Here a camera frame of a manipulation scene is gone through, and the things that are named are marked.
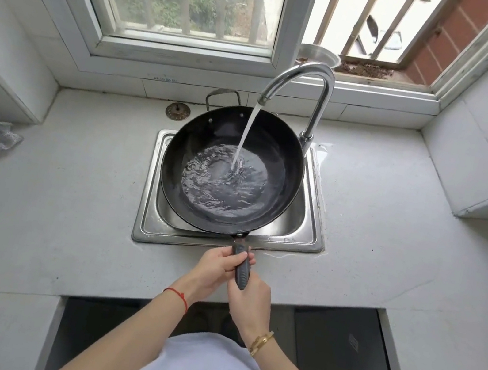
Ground metal window bars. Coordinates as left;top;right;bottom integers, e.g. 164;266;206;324
311;0;445;78

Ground round brass drain cover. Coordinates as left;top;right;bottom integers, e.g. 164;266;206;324
164;101;192;124

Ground white window frame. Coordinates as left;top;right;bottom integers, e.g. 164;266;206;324
13;0;488;140

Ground gold bracelet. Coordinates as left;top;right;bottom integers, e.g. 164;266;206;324
246;328;275;361

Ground stainless steel bowl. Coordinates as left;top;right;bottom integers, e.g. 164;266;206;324
294;42;345;74

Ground dark under-counter cabinet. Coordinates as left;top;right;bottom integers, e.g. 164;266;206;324
43;255;424;370

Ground person's left hand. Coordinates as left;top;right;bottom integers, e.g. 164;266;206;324
176;239;257;317

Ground person's left forearm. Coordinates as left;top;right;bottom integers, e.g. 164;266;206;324
52;273;197;370

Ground stainless steel sink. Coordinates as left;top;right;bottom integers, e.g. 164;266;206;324
131;118;341;273

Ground running water stream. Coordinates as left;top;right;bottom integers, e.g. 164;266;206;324
230;98;266;172

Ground red string bracelet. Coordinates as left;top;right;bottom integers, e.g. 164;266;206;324
159;287;193;315

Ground chrome gooseneck faucet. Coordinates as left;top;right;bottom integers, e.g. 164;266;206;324
250;53;339;160

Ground person's right hand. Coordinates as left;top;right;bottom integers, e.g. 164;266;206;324
220;269;279;346

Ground black wok with handle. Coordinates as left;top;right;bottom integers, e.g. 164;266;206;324
143;80;318;298

